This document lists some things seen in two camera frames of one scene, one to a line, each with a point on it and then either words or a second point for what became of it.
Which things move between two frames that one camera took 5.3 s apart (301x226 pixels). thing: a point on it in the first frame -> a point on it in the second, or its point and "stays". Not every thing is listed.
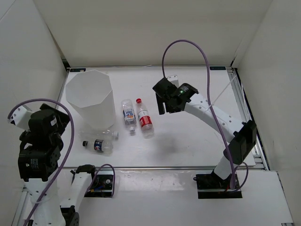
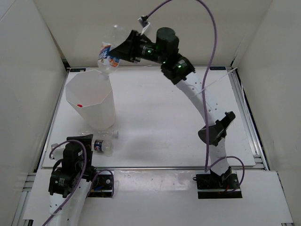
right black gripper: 160,102 -> 129,50
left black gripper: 62,119 -> 87,140
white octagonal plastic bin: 90,94 stays
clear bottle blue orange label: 129,114 -> 114,36
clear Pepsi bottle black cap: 104,147 stays
